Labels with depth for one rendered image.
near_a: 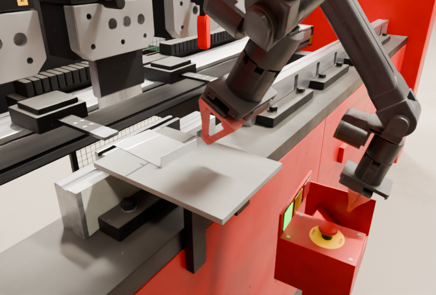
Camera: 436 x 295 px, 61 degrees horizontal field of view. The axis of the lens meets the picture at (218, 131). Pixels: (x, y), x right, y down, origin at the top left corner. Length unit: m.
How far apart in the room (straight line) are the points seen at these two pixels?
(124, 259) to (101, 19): 0.37
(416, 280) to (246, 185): 1.51
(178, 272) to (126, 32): 0.43
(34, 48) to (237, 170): 0.34
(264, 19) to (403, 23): 2.26
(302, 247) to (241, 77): 0.44
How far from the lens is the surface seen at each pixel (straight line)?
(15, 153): 0.87
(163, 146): 0.67
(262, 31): 0.39
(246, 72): 0.47
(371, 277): 1.92
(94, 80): 0.64
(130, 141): 0.70
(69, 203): 0.67
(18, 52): 0.51
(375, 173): 0.81
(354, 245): 0.83
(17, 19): 0.51
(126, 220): 0.66
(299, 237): 0.82
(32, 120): 0.83
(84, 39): 0.56
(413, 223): 2.33
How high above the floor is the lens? 1.31
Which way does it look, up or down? 25 degrees down
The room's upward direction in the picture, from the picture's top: straight up
